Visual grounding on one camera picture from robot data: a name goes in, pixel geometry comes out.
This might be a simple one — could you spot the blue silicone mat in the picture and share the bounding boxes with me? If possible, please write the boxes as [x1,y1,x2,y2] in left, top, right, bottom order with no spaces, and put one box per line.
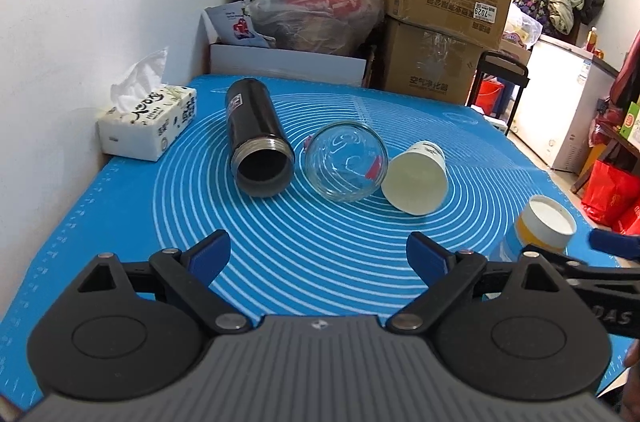
[0,75,626,403]

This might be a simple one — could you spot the clear glass cup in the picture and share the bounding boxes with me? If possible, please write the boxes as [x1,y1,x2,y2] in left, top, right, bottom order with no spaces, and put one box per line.
[302,121,390,203]

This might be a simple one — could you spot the white and blue paper bag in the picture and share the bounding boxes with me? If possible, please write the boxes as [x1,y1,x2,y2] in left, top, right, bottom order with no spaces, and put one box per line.
[205,1,276,49]

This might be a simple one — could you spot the white cardboard box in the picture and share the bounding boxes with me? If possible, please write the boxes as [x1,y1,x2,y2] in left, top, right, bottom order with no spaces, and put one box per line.
[201,7,368,88]

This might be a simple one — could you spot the black thermos flask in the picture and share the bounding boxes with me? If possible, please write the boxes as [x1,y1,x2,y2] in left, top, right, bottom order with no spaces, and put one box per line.
[224,77,296,199]

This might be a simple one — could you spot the floral cloth bundle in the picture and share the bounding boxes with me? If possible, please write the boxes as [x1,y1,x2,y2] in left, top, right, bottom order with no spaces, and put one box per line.
[512,0,573,36]

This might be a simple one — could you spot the dark wooden table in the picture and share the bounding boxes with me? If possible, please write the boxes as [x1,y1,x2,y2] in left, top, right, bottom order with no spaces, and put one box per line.
[572,122,640,195]

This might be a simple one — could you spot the white chest freezer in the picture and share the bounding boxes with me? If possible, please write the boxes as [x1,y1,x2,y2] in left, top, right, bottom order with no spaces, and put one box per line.
[510,33,621,173]

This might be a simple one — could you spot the white tissue pack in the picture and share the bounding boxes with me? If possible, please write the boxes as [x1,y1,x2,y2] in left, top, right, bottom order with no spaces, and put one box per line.
[96,48,198,162]

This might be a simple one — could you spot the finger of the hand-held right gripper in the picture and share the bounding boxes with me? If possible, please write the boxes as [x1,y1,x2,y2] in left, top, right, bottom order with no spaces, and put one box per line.
[588,227,640,260]

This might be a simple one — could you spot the clear plastic bag red contents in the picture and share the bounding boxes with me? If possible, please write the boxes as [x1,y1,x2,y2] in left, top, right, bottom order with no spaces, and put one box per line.
[243,0,385,58]

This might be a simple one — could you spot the black metal stool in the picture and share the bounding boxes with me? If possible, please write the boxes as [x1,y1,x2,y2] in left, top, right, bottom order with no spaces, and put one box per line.
[465,50,531,138]

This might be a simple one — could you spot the green box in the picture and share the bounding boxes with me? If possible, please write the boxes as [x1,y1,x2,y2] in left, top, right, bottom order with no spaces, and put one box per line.
[620,101,640,139]

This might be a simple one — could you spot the red gift bag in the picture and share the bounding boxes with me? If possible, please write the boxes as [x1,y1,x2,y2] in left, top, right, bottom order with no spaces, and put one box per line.
[581,159,640,235]

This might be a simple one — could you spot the yellow and white paper cup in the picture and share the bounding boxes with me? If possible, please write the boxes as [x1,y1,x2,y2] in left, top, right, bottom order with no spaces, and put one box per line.
[500,195,577,263]

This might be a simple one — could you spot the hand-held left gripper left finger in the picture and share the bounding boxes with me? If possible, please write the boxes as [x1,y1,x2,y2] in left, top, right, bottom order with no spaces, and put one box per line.
[77,231,252,336]

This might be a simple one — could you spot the red bucket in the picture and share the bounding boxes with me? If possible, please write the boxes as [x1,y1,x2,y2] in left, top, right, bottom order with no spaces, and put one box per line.
[475,80,506,115]

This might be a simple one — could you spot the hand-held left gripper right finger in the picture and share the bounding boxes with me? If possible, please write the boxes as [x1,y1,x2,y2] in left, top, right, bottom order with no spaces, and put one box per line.
[387,231,568,334]

